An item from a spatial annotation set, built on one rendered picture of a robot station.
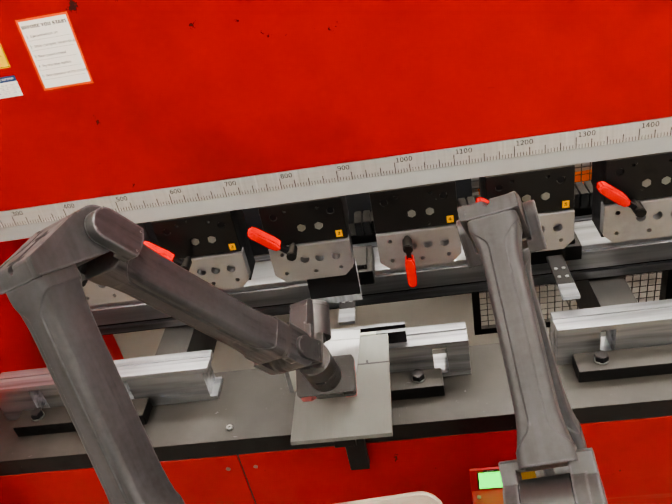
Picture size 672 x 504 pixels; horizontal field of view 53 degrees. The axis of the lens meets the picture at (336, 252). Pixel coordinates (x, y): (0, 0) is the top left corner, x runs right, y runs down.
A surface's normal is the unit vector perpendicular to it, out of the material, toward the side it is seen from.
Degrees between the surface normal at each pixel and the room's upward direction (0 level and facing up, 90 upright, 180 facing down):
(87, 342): 69
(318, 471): 90
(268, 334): 60
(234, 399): 0
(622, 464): 90
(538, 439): 36
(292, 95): 90
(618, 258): 90
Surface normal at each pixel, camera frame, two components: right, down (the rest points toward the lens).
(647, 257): -0.04, 0.55
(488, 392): -0.17, -0.83
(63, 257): 0.82, -0.30
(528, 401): -0.39, -0.35
